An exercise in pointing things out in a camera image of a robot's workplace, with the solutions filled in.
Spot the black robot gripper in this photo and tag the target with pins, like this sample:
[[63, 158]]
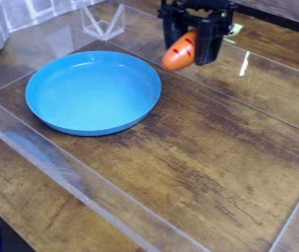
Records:
[[211, 29]]

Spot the orange toy carrot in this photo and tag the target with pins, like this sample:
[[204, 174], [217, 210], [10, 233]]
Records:
[[181, 54]]

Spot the blue round tray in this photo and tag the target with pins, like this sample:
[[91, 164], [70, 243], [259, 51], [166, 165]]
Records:
[[94, 93]]

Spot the black bar at back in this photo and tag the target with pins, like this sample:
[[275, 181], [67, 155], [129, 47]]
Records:
[[280, 12]]

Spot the clear acrylic barrier wall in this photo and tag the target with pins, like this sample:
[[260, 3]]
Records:
[[202, 178]]

